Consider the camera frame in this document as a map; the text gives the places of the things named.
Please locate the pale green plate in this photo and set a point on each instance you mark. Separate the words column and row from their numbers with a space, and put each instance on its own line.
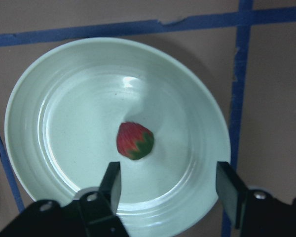
column 94, row 101

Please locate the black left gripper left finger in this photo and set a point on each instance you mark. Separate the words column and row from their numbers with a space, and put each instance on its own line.
column 110, row 185

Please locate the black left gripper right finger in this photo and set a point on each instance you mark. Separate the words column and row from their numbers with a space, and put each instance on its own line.
column 231, row 191

